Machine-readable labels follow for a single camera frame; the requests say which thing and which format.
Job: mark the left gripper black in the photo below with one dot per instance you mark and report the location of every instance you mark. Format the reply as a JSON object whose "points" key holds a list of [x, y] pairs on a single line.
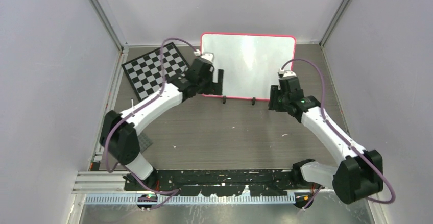
{"points": [[216, 86]]}

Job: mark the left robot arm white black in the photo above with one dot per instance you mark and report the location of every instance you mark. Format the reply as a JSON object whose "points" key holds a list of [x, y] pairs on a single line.
{"points": [[120, 131]]}

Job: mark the grey studded baseplate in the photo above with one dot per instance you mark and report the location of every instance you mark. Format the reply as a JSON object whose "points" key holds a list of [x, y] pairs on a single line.
{"points": [[144, 141]]}

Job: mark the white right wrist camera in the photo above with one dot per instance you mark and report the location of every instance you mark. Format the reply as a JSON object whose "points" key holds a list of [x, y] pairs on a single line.
{"points": [[286, 73]]}

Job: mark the whiteboard with pink frame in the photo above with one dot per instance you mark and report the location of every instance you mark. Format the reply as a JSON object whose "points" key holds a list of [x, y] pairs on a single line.
{"points": [[250, 61]]}

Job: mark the black white chessboard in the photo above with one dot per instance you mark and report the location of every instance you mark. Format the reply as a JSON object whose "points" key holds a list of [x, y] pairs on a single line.
{"points": [[144, 72]]}

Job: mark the black wire whiteboard stand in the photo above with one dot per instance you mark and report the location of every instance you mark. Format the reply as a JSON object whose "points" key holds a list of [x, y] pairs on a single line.
{"points": [[252, 100]]}

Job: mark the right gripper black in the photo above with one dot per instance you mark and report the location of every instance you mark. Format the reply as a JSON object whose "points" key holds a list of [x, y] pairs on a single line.
{"points": [[275, 91]]}

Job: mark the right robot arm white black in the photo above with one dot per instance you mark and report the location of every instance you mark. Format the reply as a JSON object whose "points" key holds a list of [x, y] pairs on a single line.
{"points": [[331, 141]]}

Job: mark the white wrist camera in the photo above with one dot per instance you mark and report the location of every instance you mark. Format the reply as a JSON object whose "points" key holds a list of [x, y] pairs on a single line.
{"points": [[206, 55], [286, 73]]}

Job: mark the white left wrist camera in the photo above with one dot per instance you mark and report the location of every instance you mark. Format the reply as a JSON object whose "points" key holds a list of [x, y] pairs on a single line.
{"points": [[206, 55]]}

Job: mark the aluminium frame rail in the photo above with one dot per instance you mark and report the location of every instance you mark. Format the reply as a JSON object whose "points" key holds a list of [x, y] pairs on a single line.
{"points": [[99, 187]]}

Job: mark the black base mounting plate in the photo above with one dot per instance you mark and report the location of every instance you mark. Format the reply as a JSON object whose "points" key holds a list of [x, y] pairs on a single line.
{"points": [[225, 183]]}

